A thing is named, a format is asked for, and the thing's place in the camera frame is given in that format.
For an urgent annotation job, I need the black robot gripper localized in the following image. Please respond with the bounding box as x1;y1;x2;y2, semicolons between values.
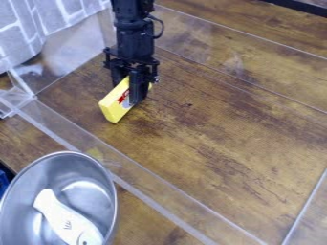
103;17;162;105

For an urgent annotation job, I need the yellow butter block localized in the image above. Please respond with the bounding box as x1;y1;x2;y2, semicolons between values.
98;75;154;124

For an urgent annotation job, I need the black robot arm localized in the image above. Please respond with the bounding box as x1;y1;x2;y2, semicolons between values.
105;0;165;105

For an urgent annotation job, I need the grey brick pattern cloth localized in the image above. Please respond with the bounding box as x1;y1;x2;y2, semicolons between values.
0;0;111;75

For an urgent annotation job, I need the clear acrylic barrier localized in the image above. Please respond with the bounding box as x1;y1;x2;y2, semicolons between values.
0;10;115;119

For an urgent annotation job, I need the silver metal bowl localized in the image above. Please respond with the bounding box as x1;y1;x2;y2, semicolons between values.
0;151;119;245

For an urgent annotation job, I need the blue object at edge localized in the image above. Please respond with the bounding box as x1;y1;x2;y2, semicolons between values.
0;169;11;199

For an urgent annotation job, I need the cream wooden fish toy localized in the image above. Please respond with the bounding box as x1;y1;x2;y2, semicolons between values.
34;189;105;245

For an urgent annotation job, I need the black cable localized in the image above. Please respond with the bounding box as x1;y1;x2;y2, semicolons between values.
147;13;166;40

